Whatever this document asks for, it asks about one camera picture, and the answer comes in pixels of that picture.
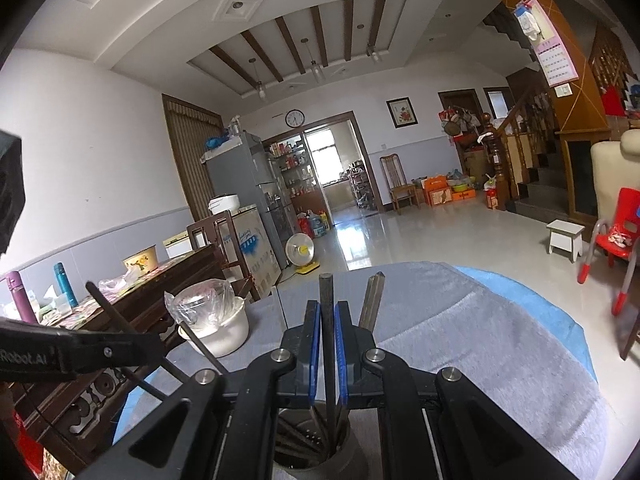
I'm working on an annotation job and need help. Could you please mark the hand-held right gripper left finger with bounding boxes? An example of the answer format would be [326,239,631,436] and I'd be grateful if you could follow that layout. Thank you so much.
[75,300,322,480]

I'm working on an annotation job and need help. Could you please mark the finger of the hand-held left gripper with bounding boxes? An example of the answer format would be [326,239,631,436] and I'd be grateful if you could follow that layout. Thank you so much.
[60,331,166,373]

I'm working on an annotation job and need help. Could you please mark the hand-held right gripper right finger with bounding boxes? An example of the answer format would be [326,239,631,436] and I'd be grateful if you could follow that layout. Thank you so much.
[335,301,576,480]

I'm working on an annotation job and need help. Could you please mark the grey metal utensil cup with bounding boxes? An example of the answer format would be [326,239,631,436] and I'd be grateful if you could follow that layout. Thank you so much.
[272,407,388,480]

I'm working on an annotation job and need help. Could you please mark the dark carved wooden sideboard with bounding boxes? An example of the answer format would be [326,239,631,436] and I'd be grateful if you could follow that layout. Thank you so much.
[0,245,226,476]

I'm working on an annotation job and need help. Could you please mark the green tissue box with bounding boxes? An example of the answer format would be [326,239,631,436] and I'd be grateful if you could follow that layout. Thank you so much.
[39,285,71,317]

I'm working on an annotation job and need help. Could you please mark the purple thermos bottle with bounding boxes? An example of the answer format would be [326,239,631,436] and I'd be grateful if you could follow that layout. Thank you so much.
[4,270,38,324]

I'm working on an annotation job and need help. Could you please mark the white plastic bag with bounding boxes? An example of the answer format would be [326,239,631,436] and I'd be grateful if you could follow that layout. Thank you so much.
[98,267,141,293]

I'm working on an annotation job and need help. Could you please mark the teal thermos bottle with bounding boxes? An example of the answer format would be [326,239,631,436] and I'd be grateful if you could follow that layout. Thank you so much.
[53,262,78,308]

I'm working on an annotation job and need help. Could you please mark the clear plastic bag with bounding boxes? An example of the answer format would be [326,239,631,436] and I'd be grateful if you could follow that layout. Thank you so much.
[164,280,236,338]

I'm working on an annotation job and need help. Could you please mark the red plastic object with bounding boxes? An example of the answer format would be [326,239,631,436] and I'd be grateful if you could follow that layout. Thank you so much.
[10,410,45,476]

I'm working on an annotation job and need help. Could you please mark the white plastic basin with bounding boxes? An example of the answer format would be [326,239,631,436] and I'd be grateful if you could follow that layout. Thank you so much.
[177,296,250,358]

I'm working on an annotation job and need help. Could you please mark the yellow floral bowl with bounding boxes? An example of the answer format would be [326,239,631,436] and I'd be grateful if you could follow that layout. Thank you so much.
[122,244,160,273]

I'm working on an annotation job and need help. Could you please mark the small white electric fan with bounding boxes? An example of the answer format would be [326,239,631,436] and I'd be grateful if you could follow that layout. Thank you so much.
[285,232,321,275]

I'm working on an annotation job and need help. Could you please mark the cream box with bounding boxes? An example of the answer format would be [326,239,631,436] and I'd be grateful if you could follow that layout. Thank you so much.
[164,232,193,261]

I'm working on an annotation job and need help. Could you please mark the white chest freezer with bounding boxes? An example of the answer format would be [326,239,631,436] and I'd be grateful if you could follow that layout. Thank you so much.
[232,204,283,291]

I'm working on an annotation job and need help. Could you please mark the dark wooden dining chair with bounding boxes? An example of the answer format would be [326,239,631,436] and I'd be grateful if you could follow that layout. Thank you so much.
[186,210,261,301]

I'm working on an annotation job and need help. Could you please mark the shelf with bottles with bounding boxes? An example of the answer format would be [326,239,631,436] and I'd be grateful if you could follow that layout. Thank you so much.
[267,142,318,201]

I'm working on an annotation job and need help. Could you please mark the orange cardboard boxes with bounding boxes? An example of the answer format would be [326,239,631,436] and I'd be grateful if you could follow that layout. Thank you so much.
[422,175,477,207]

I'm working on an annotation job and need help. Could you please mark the brown wooden chair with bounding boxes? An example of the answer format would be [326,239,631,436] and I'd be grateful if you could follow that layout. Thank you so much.
[379,153,421,209]

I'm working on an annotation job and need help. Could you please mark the grey refrigerator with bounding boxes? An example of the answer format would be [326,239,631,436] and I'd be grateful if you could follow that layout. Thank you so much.
[202,130,296,266]

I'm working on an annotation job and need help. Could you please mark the brown striped curtain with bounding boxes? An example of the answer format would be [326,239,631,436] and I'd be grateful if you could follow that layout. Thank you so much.
[161,93,224,221]

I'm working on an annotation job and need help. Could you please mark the blue tablecloth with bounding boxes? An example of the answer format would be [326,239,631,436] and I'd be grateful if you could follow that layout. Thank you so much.
[112,266,601,446]

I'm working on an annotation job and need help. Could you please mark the wooden stair railing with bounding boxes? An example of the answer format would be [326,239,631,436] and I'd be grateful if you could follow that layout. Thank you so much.
[480,85,558,211]

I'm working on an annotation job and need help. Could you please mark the framed flower picture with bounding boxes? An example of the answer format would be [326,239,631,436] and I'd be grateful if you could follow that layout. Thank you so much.
[386,97,418,129]

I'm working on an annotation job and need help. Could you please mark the small white stool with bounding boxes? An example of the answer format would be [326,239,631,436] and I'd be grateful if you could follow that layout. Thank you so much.
[545,219,586,263]

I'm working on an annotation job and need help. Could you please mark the bunch of hanging bags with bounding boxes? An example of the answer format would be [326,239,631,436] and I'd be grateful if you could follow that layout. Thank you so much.
[439,106,483,138]

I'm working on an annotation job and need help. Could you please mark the glass pendant lamp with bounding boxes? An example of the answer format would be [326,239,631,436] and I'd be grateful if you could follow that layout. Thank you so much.
[367,10,383,63]
[249,58,268,101]
[300,38,326,83]

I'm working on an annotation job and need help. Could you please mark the dark wooden stool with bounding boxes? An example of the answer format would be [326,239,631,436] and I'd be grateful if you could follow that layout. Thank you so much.
[619,305,640,362]

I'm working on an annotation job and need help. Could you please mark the red plastic chair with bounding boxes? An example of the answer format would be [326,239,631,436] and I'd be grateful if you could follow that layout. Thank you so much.
[576,187,640,317]

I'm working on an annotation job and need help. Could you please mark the cream sofa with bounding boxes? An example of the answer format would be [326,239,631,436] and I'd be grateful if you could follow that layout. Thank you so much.
[590,130,640,241]

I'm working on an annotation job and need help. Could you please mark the orange wooden column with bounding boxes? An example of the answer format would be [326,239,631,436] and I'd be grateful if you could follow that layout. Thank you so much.
[467,0,611,133]

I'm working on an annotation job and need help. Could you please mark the pink wall calendar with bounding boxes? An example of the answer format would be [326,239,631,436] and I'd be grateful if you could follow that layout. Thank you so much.
[512,0,580,87]

